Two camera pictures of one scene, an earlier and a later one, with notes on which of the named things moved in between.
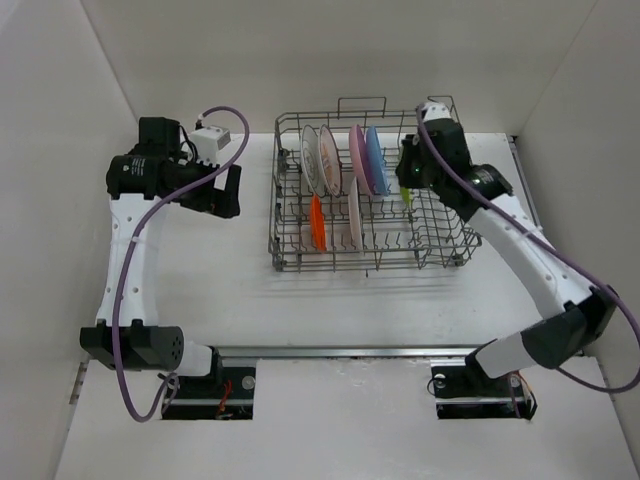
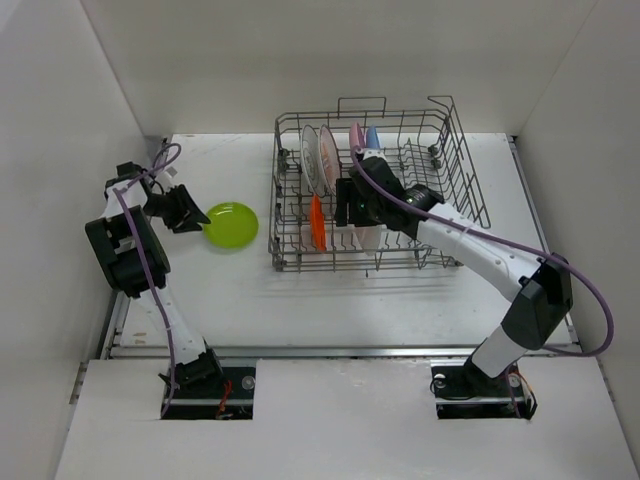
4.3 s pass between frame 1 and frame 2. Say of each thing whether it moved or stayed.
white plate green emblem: stayed
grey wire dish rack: stayed
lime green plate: moved
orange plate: stayed
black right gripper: moved
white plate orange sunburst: stayed
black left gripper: moved
